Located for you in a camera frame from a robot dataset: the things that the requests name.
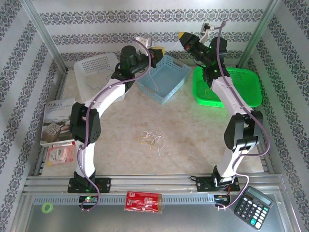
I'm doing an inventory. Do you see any grey photo book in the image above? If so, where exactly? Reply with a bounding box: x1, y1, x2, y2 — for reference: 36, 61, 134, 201
40, 97, 78, 147

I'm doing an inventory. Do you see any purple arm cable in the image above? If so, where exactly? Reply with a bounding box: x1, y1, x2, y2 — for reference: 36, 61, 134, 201
77, 38, 153, 212
212, 20, 271, 211

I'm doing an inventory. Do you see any white plastic mesh basket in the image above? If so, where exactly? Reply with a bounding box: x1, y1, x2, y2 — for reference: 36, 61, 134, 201
73, 52, 131, 103

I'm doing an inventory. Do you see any aluminium mounting rail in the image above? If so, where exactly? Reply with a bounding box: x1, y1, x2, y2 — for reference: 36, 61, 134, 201
23, 174, 284, 194

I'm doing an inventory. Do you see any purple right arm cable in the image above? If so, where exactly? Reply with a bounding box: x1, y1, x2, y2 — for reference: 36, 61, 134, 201
212, 20, 271, 211

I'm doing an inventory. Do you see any aluminium frame post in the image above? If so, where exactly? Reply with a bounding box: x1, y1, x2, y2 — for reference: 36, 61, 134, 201
236, 0, 282, 68
21, 0, 70, 72

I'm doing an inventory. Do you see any black desk calculator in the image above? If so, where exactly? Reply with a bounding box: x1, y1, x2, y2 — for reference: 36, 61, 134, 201
234, 186, 275, 230

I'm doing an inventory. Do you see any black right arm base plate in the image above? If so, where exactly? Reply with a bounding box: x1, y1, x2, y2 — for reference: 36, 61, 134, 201
196, 176, 241, 193

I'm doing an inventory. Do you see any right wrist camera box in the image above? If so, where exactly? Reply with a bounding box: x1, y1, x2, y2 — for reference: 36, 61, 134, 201
199, 22, 215, 44

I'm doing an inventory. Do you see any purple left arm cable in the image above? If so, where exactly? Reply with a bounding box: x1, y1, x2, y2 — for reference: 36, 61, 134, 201
77, 38, 153, 212

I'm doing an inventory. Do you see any blue wire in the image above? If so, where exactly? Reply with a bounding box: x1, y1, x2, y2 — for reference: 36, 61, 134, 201
98, 68, 114, 84
84, 82, 105, 91

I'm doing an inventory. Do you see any green plastic mesh basket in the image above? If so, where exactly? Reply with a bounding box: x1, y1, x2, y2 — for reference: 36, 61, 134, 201
192, 64, 263, 109

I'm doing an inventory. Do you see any grey slotted cable duct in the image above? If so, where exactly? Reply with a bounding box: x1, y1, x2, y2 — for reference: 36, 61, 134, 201
32, 196, 218, 205

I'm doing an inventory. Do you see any red snack packet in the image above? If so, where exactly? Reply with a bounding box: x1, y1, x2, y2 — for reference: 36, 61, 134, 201
124, 190, 164, 215

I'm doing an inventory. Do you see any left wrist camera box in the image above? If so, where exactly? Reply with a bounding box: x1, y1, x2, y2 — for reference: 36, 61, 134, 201
135, 36, 155, 48

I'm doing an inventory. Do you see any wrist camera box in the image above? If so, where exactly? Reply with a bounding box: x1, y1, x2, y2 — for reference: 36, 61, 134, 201
199, 22, 215, 44
135, 36, 155, 48

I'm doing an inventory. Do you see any green tape roll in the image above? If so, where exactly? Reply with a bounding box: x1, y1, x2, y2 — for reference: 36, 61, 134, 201
41, 202, 54, 214

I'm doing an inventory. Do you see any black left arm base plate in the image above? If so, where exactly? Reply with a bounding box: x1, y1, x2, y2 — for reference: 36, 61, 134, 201
67, 177, 112, 194

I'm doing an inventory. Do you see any pink blister package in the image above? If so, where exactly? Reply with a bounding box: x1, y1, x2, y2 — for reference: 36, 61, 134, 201
47, 142, 76, 167

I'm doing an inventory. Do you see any light blue plastic basket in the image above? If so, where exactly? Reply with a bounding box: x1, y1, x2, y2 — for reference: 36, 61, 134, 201
137, 54, 193, 105

